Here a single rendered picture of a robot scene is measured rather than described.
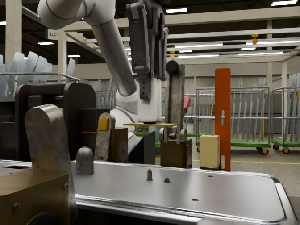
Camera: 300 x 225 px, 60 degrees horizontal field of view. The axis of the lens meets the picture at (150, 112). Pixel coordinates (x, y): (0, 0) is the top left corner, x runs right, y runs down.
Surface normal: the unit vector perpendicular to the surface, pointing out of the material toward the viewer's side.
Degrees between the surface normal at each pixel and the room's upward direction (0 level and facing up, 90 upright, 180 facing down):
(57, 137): 90
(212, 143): 90
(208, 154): 90
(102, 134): 78
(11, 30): 90
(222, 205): 0
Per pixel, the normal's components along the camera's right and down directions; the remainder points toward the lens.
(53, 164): -0.36, 0.21
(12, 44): -0.18, 0.00
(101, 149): -0.36, -0.21
